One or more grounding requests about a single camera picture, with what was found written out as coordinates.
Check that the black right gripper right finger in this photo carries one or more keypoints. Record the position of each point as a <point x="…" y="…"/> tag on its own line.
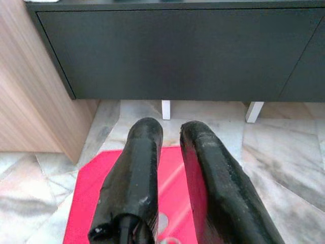
<point x="223" y="183"/>

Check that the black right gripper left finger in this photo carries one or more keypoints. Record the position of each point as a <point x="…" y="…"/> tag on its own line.
<point x="141" y="172"/>

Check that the red floor mat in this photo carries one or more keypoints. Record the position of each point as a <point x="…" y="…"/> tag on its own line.
<point x="175" y="188"/>

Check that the white cabinet leg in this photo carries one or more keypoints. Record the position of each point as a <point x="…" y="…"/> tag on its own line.
<point x="254" y="111"/>
<point x="166" y="109"/>

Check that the black low cabinet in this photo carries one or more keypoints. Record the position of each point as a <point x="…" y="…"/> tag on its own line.
<point x="172" y="50"/>

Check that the light wood cabinet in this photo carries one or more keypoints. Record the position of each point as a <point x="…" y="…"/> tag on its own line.
<point x="30" y="96"/>

